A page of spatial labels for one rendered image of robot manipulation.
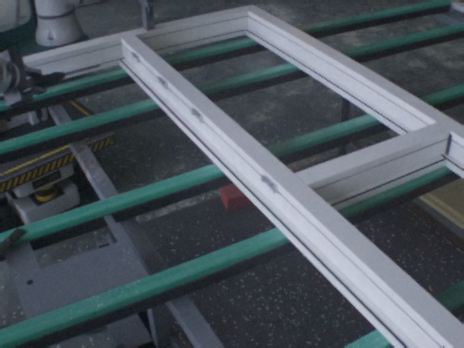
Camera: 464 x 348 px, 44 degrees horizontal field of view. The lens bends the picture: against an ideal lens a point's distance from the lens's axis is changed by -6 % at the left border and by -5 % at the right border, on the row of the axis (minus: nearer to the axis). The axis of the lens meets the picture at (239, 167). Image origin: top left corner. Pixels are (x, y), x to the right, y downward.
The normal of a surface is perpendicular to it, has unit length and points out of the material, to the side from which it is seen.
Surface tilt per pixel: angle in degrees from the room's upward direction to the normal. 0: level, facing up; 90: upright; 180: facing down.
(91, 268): 0
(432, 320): 0
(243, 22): 90
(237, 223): 0
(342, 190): 90
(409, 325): 90
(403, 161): 90
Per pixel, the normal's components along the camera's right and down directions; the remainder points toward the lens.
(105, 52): 0.50, 0.48
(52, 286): -0.01, -0.83
